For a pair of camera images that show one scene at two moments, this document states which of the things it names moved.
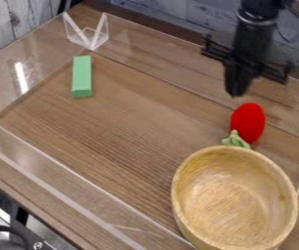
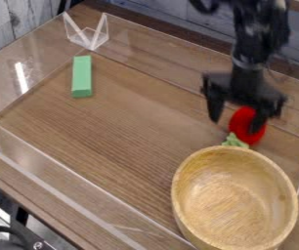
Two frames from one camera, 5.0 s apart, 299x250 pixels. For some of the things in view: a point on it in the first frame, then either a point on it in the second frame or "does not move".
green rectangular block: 82,76 does not move
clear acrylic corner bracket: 85,36 does not move
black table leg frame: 18,222 does not move
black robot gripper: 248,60 to 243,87
